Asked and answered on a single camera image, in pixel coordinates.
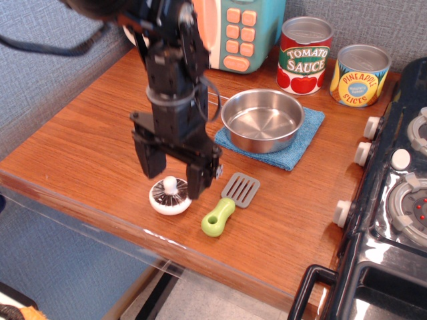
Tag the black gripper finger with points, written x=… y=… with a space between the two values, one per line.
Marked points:
x=199 y=177
x=152 y=159

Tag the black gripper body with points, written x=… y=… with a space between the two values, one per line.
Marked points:
x=177 y=125

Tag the white toy mushroom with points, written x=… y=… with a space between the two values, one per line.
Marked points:
x=170 y=196

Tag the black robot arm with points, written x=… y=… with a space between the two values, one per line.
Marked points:
x=167 y=38

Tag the blue cloth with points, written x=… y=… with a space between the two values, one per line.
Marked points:
x=287 y=158

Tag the toy microwave teal and orange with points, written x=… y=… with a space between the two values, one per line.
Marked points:
x=239 y=35

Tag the white stove knob lower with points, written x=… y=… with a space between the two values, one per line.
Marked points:
x=341 y=213

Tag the white stove knob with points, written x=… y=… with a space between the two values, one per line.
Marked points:
x=371 y=127
x=362 y=153
x=341 y=213

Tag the tomato sauce can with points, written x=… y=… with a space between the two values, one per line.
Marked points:
x=304 y=50

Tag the white stove knob middle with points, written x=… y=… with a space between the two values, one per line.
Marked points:
x=362 y=153

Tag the white stove knob upper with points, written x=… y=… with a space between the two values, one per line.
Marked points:
x=371 y=127

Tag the pineapple slices can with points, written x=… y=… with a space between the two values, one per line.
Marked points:
x=359 y=75

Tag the orange object bottom left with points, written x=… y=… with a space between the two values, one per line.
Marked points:
x=10 y=312

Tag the white round stove button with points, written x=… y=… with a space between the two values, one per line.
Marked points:
x=400 y=159

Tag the black toy stove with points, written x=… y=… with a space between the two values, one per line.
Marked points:
x=381 y=271

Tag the green handled grey spatula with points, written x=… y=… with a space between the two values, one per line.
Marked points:
x=238 y=192

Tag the steel pan with wire handle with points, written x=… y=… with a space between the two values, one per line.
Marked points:
x=262 y=120

